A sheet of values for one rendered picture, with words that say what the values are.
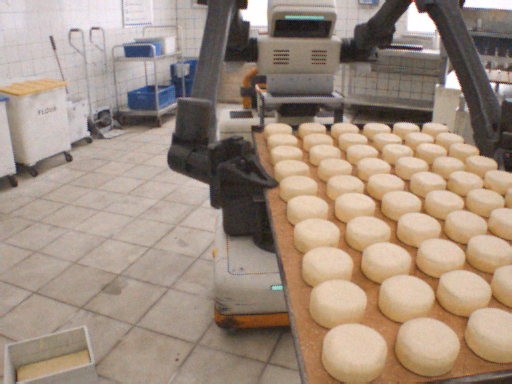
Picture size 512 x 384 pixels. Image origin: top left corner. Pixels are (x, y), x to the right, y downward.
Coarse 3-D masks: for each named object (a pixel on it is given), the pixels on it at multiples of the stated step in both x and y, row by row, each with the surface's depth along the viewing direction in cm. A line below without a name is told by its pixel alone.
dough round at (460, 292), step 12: (444, 276) 40; (456, 276) 40; (468, 276) 39; (480, 276) 39; (444, 288) 38; (456, 288) 38; (468, 288) 38; (480, 288) 38; (444, 300) 38; (456, 300) 37; (468, 300) 36; (480, 300) 36; (456, 312) 37; (468, 312) 37
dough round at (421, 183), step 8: (416, 176) 60; (424, 176) 60; (432, 176) 60; (440, 176) 60; (416, 184) 58; (424, 184) 58; (432, 184) 58; (440, 184) 58; (416, 192) 59; (424, 192) 58
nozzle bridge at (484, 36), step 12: (480, 36) 236; (492, 36) 226; (504, 36) 222; (444, 48) 241; (480, 48) 238; (492, 48) 235; (504, 48) 231; (444, 60) 253; (492, 60) 233; (504, 60) 230; (444, 72) 255
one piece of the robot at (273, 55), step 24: (264, 48) 135; (288, 48) 136; (312, 48) 137; (336, 48) 137; (264, 72) 139; (288, 72) 140; (312, 72) 141; (336, 72) 142; (288, 120) 149; (312, 120) 150
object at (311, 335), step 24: (264, 144) 76; (336, 144) 76; (264, 168) 67; (312, 168) 67; (384, 216) 54; (432, 216) 54; (288, 240) 49; (504, 240) 48; (288, 264) 45; (360, 264) 45; (288, 288) 42; (312, 288) 41; (432, 288) 41; (432, 312) 38; (312, 336) 36; (384, 336) 36; (312, 360) 33; (456, 360) 33; (480, 360) 33
